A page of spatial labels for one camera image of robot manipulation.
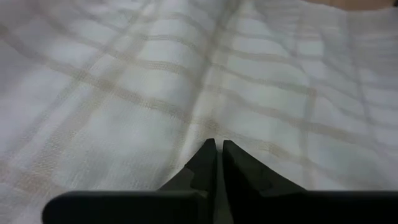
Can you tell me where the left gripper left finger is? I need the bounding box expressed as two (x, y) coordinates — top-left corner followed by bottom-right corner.
(42, 138), (218, 224)

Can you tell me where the white waffle towel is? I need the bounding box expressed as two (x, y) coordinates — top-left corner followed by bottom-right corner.
(0, 0), (398, 224)

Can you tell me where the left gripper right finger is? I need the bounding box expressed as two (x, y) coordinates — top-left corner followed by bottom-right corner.
(222, 139), (398, 224)

